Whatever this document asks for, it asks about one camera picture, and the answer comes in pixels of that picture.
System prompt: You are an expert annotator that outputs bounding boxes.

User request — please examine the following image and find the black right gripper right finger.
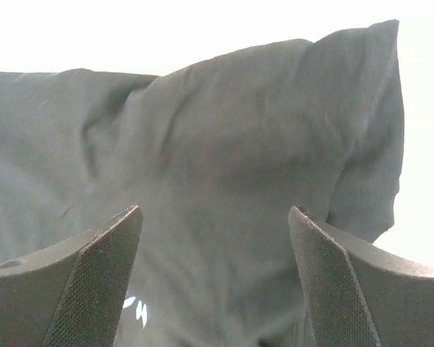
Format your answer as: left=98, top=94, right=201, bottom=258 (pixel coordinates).
left=289, top=207, right=434, bottom=346

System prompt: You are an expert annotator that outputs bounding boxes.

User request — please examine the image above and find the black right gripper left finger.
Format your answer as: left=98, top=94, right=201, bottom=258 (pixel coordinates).
left=0, top=206, right=142, bottom=346

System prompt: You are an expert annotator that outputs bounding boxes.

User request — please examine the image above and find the black t shirt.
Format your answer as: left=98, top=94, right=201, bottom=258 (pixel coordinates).
left=0, top=20, right=404, bottom=346

